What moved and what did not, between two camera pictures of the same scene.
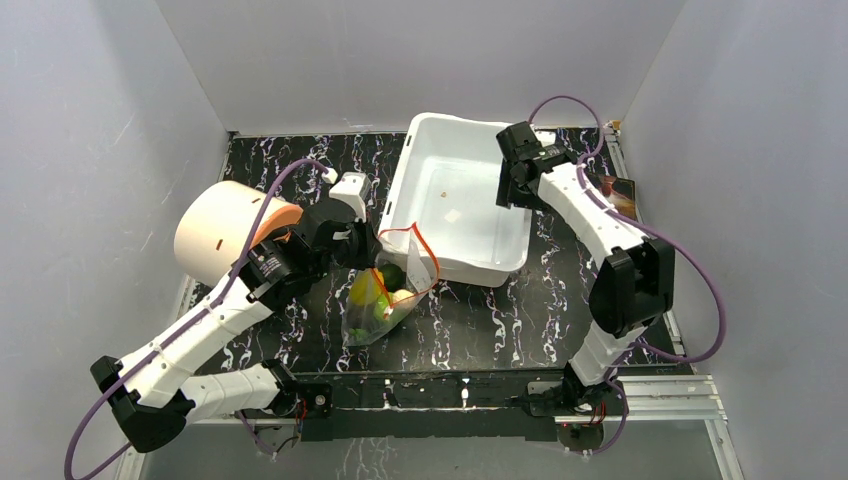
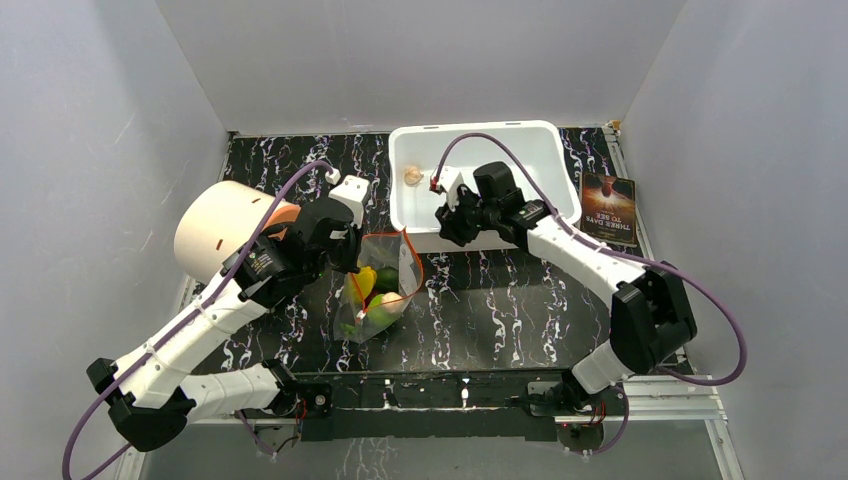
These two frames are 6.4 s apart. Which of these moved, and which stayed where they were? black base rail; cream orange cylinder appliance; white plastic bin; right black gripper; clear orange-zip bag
Moved: right black gripper; clear orange-zip bag; white plastic bin
Stayed: cream orange cylinder appliance; black base rail
